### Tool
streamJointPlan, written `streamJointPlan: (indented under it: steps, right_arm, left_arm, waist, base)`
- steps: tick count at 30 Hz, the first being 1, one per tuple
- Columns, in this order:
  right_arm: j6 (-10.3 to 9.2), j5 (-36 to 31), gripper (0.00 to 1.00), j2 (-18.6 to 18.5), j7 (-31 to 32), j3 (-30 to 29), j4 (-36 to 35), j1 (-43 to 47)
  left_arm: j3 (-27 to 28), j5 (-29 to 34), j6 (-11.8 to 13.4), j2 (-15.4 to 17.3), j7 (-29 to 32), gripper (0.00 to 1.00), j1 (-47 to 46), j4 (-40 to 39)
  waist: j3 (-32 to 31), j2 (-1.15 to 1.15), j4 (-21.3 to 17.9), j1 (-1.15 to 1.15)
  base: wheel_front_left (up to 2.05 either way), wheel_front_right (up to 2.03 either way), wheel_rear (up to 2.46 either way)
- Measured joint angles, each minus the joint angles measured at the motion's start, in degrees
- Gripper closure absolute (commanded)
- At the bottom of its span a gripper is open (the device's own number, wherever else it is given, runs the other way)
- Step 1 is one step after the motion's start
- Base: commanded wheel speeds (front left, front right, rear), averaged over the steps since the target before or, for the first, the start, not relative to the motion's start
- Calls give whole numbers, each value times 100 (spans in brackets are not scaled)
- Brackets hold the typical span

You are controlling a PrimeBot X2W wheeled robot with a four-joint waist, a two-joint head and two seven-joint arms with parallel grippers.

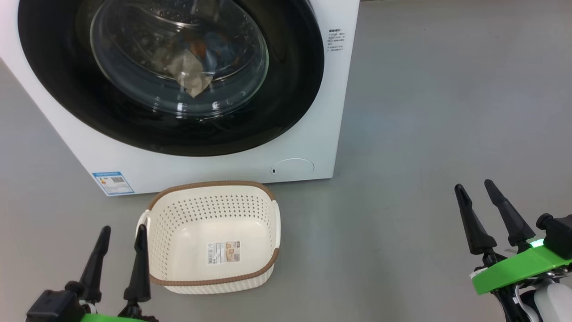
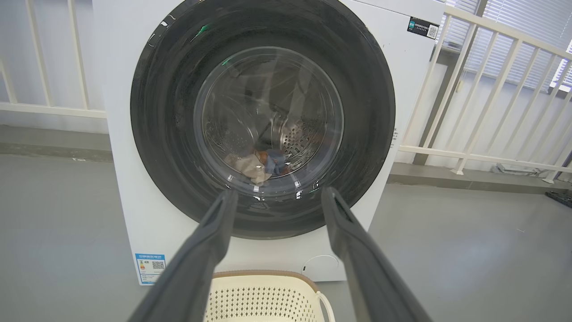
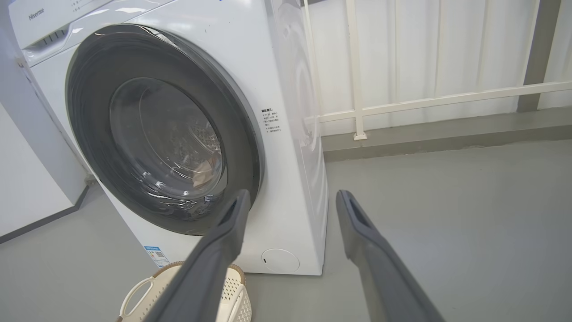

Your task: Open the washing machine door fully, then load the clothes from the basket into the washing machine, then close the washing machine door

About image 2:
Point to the white window blinds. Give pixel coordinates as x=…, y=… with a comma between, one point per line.
x=527, y=22

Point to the black round glass door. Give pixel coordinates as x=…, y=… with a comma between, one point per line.
x=161, y=134

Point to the round drain filter cover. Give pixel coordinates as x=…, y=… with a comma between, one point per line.
x=319, y=268

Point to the white basket brown rim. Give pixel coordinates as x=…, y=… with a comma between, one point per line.
x=268, y=299

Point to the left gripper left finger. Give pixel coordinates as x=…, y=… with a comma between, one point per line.
x=192, y=277

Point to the perforated steel drum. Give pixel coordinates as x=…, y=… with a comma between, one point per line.
x=299, y=138

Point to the black QR code sticker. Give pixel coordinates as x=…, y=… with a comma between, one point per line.
x=422, y=27

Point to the blue orange patterned garment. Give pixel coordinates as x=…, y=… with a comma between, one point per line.
x=276, y=162

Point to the black floor mat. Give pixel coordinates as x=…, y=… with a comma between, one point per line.
x=561, y=199

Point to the white slatted railing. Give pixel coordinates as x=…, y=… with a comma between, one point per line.
x=44, y=108
x=447, y=154

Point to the blue energy label sticker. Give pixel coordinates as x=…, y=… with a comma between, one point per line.
x=147, y=266

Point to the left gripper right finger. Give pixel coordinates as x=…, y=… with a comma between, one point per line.
x=366, y=277

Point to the white front-load washing machine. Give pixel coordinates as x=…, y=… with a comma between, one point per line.
x=125, y=134

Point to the cream beige cloth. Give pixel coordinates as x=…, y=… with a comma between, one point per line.
x=248, y=167

